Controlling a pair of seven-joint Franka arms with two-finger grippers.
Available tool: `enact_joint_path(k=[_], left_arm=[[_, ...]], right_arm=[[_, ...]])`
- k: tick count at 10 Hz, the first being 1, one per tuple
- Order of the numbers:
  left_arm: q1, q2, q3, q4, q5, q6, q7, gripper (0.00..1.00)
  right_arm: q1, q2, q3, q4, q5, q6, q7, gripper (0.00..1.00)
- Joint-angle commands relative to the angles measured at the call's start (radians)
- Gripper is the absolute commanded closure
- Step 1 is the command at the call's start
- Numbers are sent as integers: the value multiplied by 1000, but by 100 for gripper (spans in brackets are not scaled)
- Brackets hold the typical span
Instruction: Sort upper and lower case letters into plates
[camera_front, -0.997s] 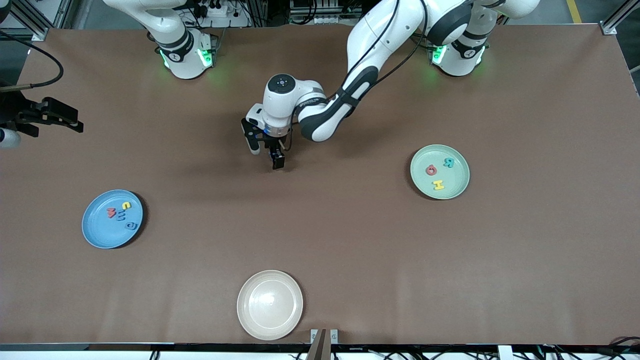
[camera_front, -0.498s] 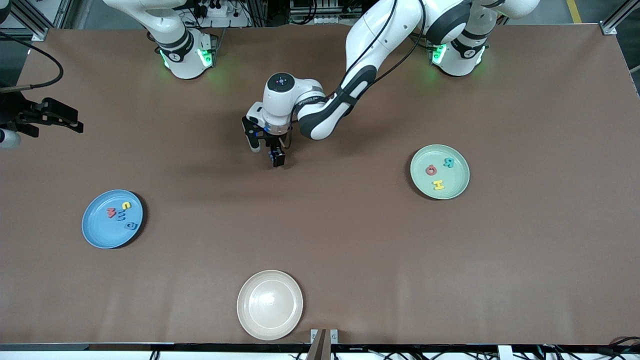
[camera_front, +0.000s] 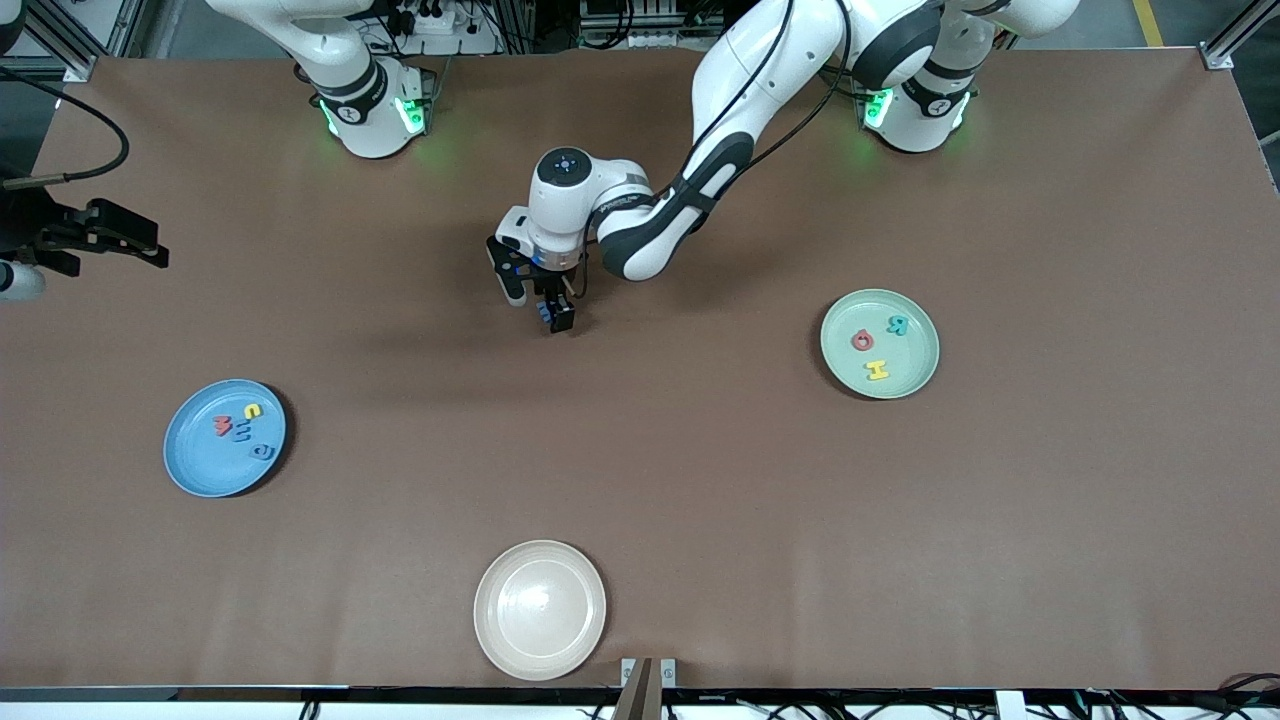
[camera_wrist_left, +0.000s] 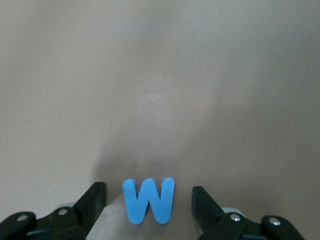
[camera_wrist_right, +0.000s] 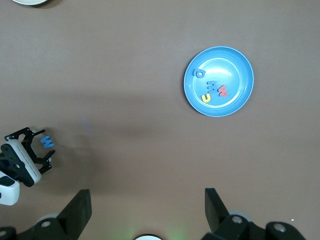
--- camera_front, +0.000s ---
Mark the yellow foam capital letter H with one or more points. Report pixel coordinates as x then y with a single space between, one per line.
877 371

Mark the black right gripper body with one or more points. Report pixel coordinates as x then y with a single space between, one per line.
28 222

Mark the red foam small letter w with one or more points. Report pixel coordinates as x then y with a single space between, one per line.
223 427

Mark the blue foam small letter m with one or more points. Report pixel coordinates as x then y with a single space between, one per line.
240 432

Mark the white power strip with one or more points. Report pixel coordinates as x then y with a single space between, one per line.
440 25

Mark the teal foam capital letter R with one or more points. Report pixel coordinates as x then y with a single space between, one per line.
896 325

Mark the brown table mat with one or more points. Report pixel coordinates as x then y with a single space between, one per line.
700 500

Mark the beige round plate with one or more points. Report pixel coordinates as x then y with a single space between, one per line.
540 610

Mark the green round plate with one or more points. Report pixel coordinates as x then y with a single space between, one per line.
915 360

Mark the metal table edge bracket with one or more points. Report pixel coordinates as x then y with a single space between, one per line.
668 668

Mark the brown pole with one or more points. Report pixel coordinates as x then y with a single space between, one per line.
635 705

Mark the blue foam small letter a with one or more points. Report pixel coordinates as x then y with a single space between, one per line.
263 454

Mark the aluminium frame profile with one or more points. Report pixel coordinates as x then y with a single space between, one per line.
1225 50
100 60

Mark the red foam capital letter Q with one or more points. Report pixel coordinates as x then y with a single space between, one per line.
856 342

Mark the blue round plate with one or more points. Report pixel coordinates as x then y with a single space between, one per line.
200 460

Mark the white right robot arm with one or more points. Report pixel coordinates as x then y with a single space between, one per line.
370 100

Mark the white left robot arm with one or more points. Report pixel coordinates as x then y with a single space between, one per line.
770 60

